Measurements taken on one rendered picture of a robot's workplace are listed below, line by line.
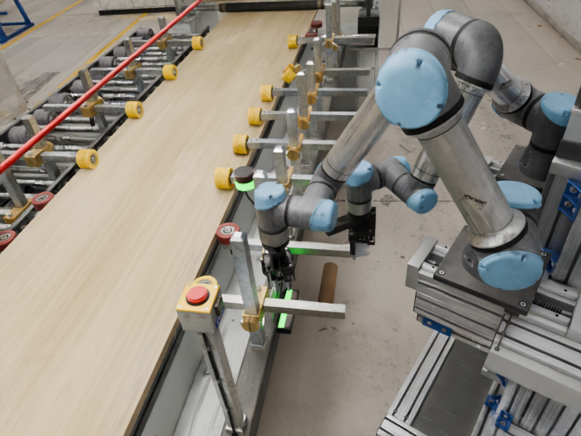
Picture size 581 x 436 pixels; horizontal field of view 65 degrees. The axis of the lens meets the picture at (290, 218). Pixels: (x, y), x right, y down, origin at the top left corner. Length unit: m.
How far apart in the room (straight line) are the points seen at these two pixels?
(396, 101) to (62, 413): 1.01
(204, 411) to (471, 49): 1.21
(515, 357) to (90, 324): 1.09
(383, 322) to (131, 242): 1.34
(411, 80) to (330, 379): 1.65
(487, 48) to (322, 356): 1.56
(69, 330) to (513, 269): 1.13
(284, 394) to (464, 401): 0.76
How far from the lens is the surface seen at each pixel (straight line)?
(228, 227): 1.55
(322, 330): 2.36
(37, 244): 1.79
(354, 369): 2.24
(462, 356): 2.09
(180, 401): 1.48
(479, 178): 0.90
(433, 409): 1.94
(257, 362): 1.44
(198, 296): 0.91
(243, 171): 1.33
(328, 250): 1.50
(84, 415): 1.25
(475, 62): 1.20
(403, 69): 0.78
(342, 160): 1.07
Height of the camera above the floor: 1.89
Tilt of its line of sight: 39 degrees down
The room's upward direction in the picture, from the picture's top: 6 degrees counter-clockwise
